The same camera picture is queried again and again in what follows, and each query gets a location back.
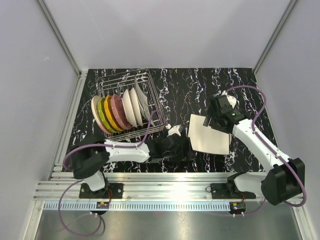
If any white slotted cable duct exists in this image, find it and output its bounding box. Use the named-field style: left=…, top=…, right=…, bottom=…
left=44, top=200, right=230, bottom=212

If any purple cable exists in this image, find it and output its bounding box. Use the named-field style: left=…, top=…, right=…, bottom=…
left=224, top=85, right=308, bottom=216
left=57, top=109, right=173, bottom=236

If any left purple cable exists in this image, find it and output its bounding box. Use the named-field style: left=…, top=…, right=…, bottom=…
left=57, top=109, right=173, bottom=236

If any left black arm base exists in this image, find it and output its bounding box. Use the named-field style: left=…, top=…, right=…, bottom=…
left=79, top=183, right=124, bottom=200

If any orange polka dot plate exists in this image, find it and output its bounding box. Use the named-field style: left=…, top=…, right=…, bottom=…
left=103, top=95, right=124, bottom=133

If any cream round plate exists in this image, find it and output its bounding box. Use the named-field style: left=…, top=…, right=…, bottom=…
left=91, top=95, right=105, bottom=132

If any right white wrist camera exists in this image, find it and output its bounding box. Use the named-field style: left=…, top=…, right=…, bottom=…
left=222, top=91, right=237, bottom=109

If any metal wire dish rack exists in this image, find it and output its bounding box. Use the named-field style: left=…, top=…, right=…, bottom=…
left=97, top=68, right=166, bottom=142

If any aluminium frame post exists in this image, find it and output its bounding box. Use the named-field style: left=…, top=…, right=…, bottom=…
left=35, top=0, right=83, bottom=78
left=253, top=0, right=299, bottom=75

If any pink polka dot plate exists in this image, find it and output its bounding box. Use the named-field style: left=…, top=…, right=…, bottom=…
left=110, top=94, right=132, bottom=130

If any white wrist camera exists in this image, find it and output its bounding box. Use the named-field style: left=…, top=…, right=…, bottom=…
left=222, top=91, right=237, bottom=109
left=165, top=124, right=184, bottom=136

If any left aluminium frame post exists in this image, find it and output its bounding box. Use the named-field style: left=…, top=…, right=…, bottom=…
left=35, top=0, right=83, bottom=78

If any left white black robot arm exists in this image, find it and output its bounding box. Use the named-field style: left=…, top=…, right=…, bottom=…
left=63, top=133, right=195, bottom=199

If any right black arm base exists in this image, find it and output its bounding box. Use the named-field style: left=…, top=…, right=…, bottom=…
left=208, top=183, right=257, bottom=200

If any green polka dot plate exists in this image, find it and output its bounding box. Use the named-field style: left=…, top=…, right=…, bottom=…
left=97, top=97, right=116, bottom=134

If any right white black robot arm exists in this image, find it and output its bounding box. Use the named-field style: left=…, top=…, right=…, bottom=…
left=203, top=95, right=307, bottom=207

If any white square plate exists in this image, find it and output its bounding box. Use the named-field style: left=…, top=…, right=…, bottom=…
left=188, top=114, right=231, bottom=155
left=134, top=76, right=150, bottom=121

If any floral patterned brown plate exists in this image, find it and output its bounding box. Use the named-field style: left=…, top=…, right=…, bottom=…
left=129, top=88, right=143, bottom=127

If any aluminium mounting rail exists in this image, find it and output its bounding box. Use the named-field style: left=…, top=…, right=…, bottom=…
left=33, top=163, right=232, bottom=202

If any black marble pattern mat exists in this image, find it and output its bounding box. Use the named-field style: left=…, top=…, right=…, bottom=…
left=68, top=68, right=275, bottom=173

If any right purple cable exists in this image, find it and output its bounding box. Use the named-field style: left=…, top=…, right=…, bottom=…
left=224, top=85, right=308, bottom=216

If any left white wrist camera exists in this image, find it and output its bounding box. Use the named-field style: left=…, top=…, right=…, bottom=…
left=165, top=124, right=184, bottom=136

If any right aluminium frame post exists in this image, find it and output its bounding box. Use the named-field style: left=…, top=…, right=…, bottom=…
left=253, top=0, right=299, bottom=75

